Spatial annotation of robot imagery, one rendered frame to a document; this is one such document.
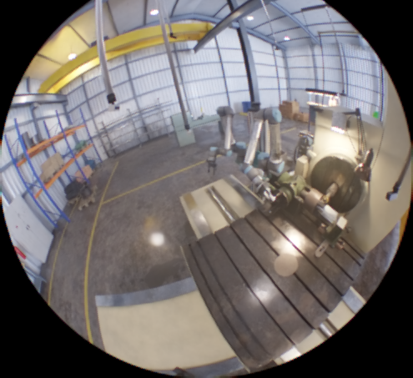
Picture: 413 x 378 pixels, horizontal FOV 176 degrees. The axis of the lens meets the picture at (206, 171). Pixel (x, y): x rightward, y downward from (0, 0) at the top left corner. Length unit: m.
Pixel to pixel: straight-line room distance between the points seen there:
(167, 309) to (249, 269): 0.97
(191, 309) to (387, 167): 2.04
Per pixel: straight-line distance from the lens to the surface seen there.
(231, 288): 1.05
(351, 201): 1.38
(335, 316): 1.68
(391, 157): 1.31
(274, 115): 1.26
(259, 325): 1.08
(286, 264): 1.14
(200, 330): 1.55
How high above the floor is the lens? 2.05
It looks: 32 degrees down
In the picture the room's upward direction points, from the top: 13 degrees counter-clockwise
